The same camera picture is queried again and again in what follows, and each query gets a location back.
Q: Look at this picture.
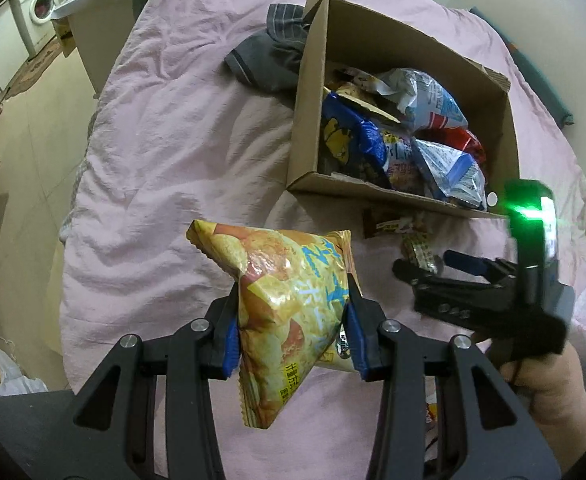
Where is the blue white chip bag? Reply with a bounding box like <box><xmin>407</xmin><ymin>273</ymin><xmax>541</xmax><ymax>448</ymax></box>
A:
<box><xmin>411</xmin><ymin>138</ymin><xmax>487</xmax><ymax>210</ymax></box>

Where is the yellow orange chip bag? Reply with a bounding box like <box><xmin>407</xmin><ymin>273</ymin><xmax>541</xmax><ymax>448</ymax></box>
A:
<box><xmin>186</xmin><ymin>219</ymin><xmax>357</xmax><ymax>429</ymax></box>

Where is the red cartoon snack bag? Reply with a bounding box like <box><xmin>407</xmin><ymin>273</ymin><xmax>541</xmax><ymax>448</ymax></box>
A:
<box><xmin>415</xmin><ymin>127</ymin><xmax>486</xmax><ymax>166</ymax></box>

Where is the dark blue snack packet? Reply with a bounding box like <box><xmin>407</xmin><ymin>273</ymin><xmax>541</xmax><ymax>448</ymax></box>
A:
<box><xmin>320</xmin><ymin>92</ymin><xmax>391</xmax><ymax>188</ymax></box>

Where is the silver blue snack bag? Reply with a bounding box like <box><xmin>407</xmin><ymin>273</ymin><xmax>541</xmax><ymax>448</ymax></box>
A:
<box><xmin>373</xmin><ymin>68</ymin><xmax>468</xmax><ymax>132</ymax></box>

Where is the white rice cake packet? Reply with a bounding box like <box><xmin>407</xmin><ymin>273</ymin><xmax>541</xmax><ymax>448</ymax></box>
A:
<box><xmin>425</xmin><ymin>393</ymin><xmax>438</xmax><ymax>429</ymax></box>

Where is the pink white snack stick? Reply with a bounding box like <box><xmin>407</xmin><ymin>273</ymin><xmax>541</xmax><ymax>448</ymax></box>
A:
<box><xmin>382</xmin><ymin>131</ymin><xmax>424</xmax><ymax>195</ymax></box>

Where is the person's right hand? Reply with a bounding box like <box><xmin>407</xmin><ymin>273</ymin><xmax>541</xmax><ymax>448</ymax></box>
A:
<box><xmin>499</xmin><ymin>342</ymin><xmax>586</xmax><ymax>474</ymax></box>

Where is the white plastic bag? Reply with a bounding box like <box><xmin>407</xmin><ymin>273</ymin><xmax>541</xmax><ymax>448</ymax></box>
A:
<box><xmin>0</xmin><ymin>350</ymin><xmax>48</xmax><ymax>396</ymax></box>

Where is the brown cardboard box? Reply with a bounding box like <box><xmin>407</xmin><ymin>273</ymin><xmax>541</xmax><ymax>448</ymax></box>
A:
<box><xmin>287</xmin><ymin>0</ymin><xmax>520</xmax><ymax>218</ymax></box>

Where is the teal bolster cushion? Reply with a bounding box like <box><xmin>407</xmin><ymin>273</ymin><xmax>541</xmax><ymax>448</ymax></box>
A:
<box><xmin>470</xmin><ymin>6</ymin><xmax>575</xmax><ymax>129</ymax></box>

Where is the white yellow snack bag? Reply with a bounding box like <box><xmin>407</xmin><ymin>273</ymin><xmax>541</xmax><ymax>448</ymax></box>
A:
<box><xmin>325</xmin><ymin>67</ymin><xmax>401</xmax><ymax>125</ymax></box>

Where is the dark grey folded garment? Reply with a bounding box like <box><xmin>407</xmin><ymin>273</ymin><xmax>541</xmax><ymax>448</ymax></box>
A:
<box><xmin>225</xmin><ymin>2</ymin><xmax>309</xmax><ymax>93</ymax></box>

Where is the brown floor mat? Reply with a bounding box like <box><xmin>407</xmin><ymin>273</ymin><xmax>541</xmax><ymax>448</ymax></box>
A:
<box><xmin>4</xmin><ymin>38</ymin><xmax>62</xmax><ymax>100</ymax></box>

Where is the white storage bin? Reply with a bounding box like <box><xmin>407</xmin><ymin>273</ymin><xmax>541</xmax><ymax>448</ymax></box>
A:
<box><xmin>51</xmin><ymin>0</ymin><xmax>135</xmax><ymax>94</ymax></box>

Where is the white washing machine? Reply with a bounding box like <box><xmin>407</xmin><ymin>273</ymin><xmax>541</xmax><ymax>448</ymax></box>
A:
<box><xmin>8</xmin><ymin>0</ymin><xmax>58</xmax><ymax>60</ymax></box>

